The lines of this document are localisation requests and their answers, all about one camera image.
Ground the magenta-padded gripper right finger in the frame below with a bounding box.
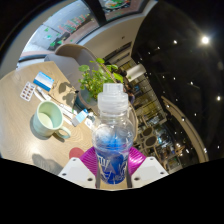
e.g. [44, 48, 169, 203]
[125, 146, 170, 189]

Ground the pale green ceramic mug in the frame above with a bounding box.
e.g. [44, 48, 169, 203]
[32, 100, 72, 140]

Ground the small light blue box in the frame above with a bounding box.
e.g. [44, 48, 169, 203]
[71, 109, 89, 128]

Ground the blue white flat box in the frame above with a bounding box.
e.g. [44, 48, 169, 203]
[32, 71, 55, 92]

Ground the curved grey beige sofa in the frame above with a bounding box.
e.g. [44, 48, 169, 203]
[44, 43, 139, 144]

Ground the group of ceiling lights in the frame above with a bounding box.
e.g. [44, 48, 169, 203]
[146, 33, 224, 154]

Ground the clear blue-labelled water bottle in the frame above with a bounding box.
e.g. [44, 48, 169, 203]
[91, 83, 138, 186]

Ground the flat round red coaster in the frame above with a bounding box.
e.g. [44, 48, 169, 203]
[68, 146, 86, 160]

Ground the white green pen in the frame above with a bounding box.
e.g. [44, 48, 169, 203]
[56, 103, 77, 118]

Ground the pill blister pack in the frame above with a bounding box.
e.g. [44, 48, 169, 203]
[19, 81, 37, 102]

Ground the green potted plant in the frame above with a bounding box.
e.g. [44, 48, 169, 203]
[78, 58, 124, 108]

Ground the dark-framed window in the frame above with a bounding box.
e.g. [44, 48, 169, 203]
[21, 0, 158, 63]

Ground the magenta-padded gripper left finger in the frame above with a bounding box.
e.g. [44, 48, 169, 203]
[57, 146, 101, 190]

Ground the group of round-backed chairs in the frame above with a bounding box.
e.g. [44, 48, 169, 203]
[139, 123, 181, 168]

